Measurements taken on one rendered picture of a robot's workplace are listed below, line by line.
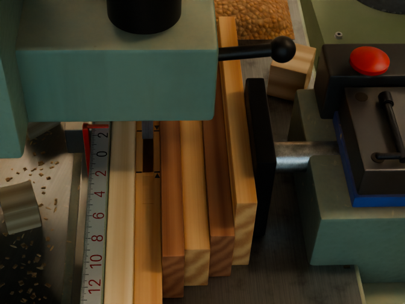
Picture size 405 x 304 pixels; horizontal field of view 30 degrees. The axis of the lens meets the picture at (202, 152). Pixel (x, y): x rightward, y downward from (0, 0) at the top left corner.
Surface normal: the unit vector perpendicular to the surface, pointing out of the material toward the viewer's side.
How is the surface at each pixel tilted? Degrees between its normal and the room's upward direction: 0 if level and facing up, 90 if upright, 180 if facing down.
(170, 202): 0
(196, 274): 90
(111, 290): 0
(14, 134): 90
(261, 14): 32
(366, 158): 0
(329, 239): 90
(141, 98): 90
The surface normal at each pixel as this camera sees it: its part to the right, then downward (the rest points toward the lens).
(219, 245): 0.05, 0.74
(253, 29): 0.09, 0.45
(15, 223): 0.35, 0.70
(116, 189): 0.04, -0.67
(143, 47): 0.05, -0.33
